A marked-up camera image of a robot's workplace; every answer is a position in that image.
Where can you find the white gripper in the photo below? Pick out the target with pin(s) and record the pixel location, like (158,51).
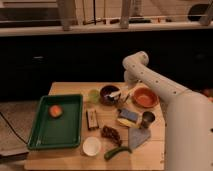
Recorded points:
(130,80)

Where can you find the white brush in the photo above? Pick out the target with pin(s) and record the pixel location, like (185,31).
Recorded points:
(117,93)

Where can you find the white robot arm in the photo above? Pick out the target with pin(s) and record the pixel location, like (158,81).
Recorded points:
(189,117)

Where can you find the orange bowl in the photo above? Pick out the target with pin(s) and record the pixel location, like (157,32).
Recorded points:
(145,97)

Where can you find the white small bowl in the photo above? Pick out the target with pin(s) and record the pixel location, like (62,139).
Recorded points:
(91,146)

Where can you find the dark pencil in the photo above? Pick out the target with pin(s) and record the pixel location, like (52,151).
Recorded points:
(126,98)

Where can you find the blue yellow sponge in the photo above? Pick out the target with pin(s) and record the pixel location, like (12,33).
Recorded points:
(128,118)

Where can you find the light green cup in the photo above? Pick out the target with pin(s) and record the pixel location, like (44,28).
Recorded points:
(93,96)

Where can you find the metal cup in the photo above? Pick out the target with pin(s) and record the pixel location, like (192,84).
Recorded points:
(147,119)

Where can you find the dark rectangular box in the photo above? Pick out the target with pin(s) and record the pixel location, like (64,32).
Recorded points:
(92,121)

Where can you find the grey cloth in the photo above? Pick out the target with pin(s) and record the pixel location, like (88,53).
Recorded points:
(137,136)

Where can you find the dark grapes bunch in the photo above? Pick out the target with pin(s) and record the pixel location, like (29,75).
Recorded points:
(112,134)

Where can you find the green cucumber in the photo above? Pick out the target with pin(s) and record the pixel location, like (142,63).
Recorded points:
(111,153)

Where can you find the orange fruit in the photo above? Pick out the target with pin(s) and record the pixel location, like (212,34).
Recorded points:
(55,111)

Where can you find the green tray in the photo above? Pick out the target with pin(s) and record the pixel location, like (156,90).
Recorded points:
(61,132)

